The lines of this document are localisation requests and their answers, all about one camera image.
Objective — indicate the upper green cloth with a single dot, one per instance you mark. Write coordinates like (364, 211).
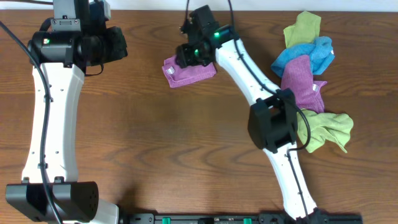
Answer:
(305, 29)

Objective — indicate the green cloth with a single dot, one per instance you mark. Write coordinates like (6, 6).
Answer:
(305, 29)
(328, 127)

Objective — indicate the blue cloth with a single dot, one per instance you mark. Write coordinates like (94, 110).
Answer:
(320, 53)

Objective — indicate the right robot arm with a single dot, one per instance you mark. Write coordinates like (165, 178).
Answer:
(272, 123)

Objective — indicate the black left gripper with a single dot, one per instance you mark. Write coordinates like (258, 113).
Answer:
(116, 42)

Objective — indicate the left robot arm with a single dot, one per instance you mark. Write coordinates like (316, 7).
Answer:
(50, 190)

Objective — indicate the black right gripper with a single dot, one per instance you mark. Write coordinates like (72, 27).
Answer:
(185, 55)

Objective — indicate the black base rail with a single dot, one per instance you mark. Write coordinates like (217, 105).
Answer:
(242, 218)

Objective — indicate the dark purple cloth in pile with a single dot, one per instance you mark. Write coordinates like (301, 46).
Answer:
(298, 77)

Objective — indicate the lower green cloth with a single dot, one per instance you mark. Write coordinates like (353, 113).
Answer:
(328, 127)

